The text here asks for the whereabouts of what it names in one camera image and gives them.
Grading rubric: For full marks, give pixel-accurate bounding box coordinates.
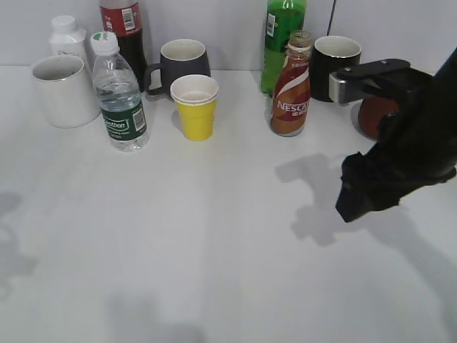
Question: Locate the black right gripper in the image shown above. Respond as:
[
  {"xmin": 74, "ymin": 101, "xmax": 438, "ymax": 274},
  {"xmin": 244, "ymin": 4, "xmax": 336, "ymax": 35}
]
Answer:
[{"xmin": 336, "ymin": 69, "xmax": 456, "ymax": 223}]

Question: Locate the brown Nescafe coffee bottle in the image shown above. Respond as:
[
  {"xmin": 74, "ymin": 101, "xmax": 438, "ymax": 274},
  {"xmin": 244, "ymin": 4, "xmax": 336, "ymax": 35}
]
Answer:
[{"xmin": 270, "ymin": 30, "xmax": 311, "ymax": 136}]

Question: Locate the white ceramic mug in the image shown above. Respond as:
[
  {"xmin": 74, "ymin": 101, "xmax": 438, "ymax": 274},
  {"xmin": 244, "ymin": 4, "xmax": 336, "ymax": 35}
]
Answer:
[{"xmin": 31, "ymin": 54, "xmax": 100, "ymax": 129}]

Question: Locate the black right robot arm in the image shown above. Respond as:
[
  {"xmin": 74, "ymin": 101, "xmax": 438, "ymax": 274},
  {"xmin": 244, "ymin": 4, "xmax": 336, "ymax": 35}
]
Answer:
[{"xmin": 328, "ymin": 53, "xmax": 456, "ymax": 222}]

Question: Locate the red-brown ceramic cup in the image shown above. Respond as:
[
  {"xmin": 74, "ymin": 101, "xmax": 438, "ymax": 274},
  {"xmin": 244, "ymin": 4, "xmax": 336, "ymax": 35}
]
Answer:
[{"xmin": 358, "ymin": 97, "xmax": 398, "ymax": 140}]

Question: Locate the yellow paper cup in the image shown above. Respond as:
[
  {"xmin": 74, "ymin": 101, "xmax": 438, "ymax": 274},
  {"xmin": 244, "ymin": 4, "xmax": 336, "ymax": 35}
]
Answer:
[{"xmin": 170, "ymin": 74, "xmax": 219, "ymax": 141}]

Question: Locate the black mug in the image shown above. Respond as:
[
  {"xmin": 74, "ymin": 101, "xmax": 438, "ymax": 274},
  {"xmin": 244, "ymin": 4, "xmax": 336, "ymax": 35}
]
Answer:
[{"xmin": 309, "ymin": 36, "xmax": 362, "ymax": 102}]

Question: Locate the green soda bottle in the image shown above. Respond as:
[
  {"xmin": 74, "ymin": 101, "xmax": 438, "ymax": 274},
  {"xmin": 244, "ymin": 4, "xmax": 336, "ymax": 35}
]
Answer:
[{"xmin": 261, "ymin": 0, "xmax": 307, "ymax": 97}]

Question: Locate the dark grey mug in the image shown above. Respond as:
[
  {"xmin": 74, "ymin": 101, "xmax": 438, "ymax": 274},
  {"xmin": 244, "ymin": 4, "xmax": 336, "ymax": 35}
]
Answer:
[{"xmin": 144, "ymin": 39, "xmax": 211, "ymax": 97}]

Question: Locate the clear water bottle green label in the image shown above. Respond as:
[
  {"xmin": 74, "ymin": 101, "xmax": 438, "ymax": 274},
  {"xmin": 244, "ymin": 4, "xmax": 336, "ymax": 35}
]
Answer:
[{"xmin": 90, "ymin": 31, "xmax": 149, "ymax": 152}]

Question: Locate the cola bottle red label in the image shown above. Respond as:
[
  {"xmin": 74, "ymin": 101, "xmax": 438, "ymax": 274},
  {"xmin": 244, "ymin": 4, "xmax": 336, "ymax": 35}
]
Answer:
[{"xmin": 99, "ymin": 0, "xmax": 147, "ymax": 92}]

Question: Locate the white yogurt bottle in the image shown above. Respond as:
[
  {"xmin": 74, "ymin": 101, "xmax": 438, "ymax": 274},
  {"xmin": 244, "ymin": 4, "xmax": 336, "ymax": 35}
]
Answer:
[{"xmin": 49, "ymin": 15, "xmax": 90, "ymax": 71}]

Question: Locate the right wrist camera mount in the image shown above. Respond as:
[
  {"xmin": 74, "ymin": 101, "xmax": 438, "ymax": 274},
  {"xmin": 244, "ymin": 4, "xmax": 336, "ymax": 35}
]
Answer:
[{"xmin": 328, "ymin": 59, "xmax": 432, "ymax": 106}]

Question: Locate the black wall cable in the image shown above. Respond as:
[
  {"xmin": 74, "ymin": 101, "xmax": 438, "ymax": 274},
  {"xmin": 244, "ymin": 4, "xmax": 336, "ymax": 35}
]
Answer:
[{"xmin": 326, "ymin": 0, "xmax": 338, "ymax": 36}]

